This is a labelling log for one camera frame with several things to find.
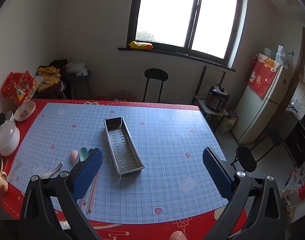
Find black folding rack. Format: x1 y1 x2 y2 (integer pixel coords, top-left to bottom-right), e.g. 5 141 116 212
196 66 226 101

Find patterned ceramic bowl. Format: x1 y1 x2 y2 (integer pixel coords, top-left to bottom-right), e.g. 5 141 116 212
14 101 36 122

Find black round stool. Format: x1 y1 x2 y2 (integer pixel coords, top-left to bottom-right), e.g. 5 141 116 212
143 68 169 103

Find red printed cloth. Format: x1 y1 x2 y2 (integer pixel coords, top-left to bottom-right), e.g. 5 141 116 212
248 54 281 99

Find blue plaid table mat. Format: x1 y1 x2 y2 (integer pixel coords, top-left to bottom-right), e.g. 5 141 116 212
7 102 227 225

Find white lidded pot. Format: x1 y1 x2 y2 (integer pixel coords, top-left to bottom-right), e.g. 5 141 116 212
0 120 20 156

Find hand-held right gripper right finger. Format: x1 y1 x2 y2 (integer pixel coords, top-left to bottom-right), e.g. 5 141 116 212
202 147 289 240

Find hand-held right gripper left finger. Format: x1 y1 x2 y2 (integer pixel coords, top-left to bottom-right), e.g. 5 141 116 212
19 148 103 240

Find red snack bag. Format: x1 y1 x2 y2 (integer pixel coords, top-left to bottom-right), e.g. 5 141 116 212
2 71 34 106

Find person's right hand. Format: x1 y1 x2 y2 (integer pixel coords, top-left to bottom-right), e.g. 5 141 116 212
169 231 188 240

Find white spoon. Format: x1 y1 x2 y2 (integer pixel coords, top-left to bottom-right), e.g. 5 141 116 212
40 162 63 180

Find green spoon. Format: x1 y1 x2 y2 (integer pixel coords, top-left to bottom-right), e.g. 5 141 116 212
79 147 89 162

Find green patterned bag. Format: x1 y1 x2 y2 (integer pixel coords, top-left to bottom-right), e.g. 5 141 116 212
217 112 238 134

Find yellow mug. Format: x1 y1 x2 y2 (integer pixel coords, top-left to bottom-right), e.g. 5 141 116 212
0 168 8 194

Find dark framed window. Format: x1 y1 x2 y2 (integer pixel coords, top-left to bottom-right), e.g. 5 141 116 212
118 0 249 72

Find black chair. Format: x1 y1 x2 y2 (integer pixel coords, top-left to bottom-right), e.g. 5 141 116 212
230 126 283 173

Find metal utensil tray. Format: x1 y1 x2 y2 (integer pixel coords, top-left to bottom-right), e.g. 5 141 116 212
104 116 145 178

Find white refrigerator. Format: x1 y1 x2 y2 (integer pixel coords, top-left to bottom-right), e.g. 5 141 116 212
232 54 292 144

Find white plastic bag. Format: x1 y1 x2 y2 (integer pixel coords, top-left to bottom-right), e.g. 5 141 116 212
66 62 88 77

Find yellow snack bag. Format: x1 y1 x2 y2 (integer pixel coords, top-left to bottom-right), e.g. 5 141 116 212
30 76 46 93

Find yellow orange packet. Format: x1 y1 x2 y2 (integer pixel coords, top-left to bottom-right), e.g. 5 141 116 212
129 41 153 50

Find small white side table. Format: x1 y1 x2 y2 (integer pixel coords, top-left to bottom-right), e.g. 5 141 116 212
194 95 229 133

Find dark round stool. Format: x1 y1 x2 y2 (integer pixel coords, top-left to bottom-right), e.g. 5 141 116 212
65 70 91 100

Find clear plastic containers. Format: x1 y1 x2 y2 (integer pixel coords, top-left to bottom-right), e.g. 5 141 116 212
264 45 294 70

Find pressure cooker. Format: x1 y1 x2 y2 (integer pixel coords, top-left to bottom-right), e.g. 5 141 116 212
205 84 230 113

